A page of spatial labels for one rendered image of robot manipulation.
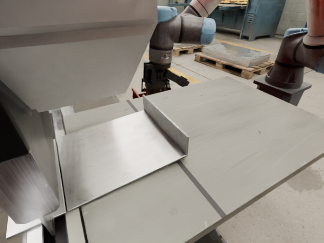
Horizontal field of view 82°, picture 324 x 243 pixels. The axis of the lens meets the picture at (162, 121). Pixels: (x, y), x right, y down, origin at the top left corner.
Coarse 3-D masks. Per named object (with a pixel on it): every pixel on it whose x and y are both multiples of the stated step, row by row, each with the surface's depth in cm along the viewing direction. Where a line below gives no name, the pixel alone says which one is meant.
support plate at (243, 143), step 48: (192, 96) 26; (240, 96) 26; (192, 144) 18; (240, 144) 18; (288, 144) 18; (144, 192) 13; (192, 192) 13; (240, 192) 13; (96, 240) 11; (144, 240) 11; (192, 240) 11
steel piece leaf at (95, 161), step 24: (144, 96) 20; (120, 120) 20; (144, 120) 20; (168, 120) 17; (72, 144) 17; (96, 144) 17; (120, 144) 17; (144, 144) 17; (168, 144) 17; (72, 168) 15; (96, 168) 15; (120, 168) 15; (144, 168) 15; (72, 192) 13; (96, 192) 13
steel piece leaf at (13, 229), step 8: (56, 152) 16; (56, 160) 16; (56, 168) 15; (64, 200) 13; (64, 208) 12; (8, 216) 12; (56, 216) 12; (8, 224) 11; (16, 224) 11; (24, 224) 11; (32, 224) 11; (40, 224) 12; (8, 232) 11; (16, 232) 11
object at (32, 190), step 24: (48, 120) 15; (48, 144) 12; (0, 168) 7; (24, 168) 8; (48, 168) 10; (0, 192) 8; (24, 192) 8; (48, 192) 9; (24, 216) 9; (48, 216) 11
